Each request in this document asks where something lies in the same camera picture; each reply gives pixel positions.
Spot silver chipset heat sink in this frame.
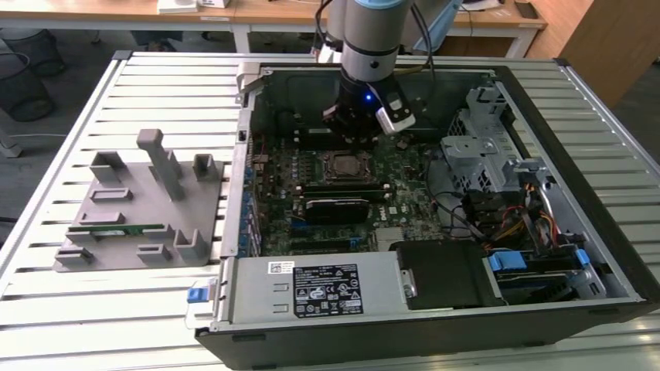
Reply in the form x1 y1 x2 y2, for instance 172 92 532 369
374 227 404 247

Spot yellow orange wire bundle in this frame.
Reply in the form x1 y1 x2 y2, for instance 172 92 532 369
489 183 561 248

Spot CPU socket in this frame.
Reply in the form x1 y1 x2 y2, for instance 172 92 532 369
321 150 376 183

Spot metal socket cover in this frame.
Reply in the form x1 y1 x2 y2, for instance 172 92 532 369
324 151 373 182

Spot wooden cabinet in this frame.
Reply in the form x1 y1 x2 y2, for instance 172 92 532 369
525 0 660 109

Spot black framed wrist camera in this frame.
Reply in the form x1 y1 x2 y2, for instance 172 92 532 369
374 89 417 135

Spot black plastic shroud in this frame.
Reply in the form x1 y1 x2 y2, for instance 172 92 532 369
389 239 500 311

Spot white box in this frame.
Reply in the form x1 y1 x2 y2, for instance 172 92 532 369
157 0 200 15

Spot silver case handle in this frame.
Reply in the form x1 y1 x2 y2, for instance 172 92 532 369
234 61 265 106

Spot green RAM stick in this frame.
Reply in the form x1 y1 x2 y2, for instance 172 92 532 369
69 223 169 237

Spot black PC case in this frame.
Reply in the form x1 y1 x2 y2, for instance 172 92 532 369
193 61 656 370

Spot green motherboard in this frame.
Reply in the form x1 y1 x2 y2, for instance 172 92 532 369
249 131 449 258

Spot wooden desk white frame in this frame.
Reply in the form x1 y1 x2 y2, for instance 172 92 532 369
0 0 236 32
230 0 548 59

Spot silver power supply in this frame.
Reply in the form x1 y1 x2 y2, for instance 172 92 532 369
225 256 409 322

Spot metal disk bay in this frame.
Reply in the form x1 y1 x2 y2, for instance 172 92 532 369
438 87 522 194

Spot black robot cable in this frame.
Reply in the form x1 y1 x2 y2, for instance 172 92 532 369
409 0 437 73

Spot blue case latch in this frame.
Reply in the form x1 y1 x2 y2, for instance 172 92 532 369
185 278 221 305

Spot black mesh waste bin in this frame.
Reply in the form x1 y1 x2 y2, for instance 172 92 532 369
0 52 56 121
0 29 66 77

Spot black wire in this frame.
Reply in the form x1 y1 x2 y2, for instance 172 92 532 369
430 191 485 240

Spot grey parts rack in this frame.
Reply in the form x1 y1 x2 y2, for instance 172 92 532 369
52 128 228 274

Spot hard disk in blue carrier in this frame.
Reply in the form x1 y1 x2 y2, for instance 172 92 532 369
482 250 576 306

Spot silver CPU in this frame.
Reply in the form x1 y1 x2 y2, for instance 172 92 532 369
332 154 366 175

